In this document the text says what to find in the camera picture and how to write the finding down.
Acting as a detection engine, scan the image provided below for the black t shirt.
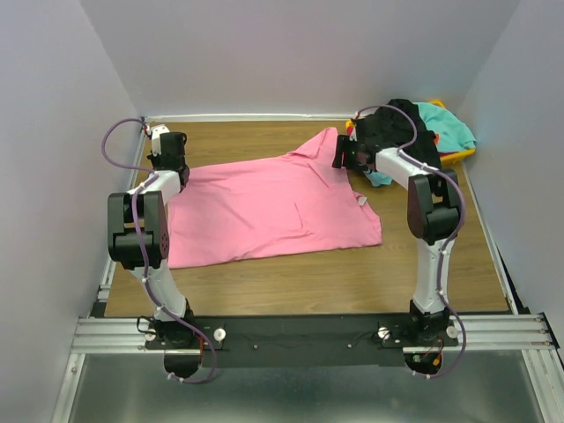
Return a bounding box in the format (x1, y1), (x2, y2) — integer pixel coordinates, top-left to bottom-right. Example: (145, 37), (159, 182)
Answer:
(355, 99), (442, 169)

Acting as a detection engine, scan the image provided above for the teal t shirt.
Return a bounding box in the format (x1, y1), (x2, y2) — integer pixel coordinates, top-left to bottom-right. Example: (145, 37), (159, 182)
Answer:
(363, 100), (478, 189)

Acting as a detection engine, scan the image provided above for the pink t shirt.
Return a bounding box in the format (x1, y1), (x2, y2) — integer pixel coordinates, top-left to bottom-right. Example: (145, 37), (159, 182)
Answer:
(167, 128), (382, 269)

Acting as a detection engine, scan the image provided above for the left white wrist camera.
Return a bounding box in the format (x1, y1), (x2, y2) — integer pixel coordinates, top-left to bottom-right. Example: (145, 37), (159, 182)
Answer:
(150, 124), (170, 140)

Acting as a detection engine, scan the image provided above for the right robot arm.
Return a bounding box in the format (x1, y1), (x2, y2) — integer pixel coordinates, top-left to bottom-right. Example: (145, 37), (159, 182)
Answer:
(332, 120), (466, 345)

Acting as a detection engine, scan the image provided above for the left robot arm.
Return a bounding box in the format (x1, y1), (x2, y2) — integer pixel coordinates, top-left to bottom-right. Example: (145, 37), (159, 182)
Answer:
(108, 125), (197, 349)

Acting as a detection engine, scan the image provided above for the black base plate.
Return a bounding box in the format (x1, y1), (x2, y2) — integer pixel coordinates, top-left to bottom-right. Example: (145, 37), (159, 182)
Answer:
(137, 313), (458, 368)

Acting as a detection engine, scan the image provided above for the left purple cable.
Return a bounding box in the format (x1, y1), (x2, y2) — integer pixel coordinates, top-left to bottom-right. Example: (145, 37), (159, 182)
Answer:
(101, 117), (219, 387)

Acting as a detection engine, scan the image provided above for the yellow plastic bin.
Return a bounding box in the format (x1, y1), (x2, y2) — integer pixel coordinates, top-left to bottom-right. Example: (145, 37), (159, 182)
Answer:
(345, 99), (476, 167)

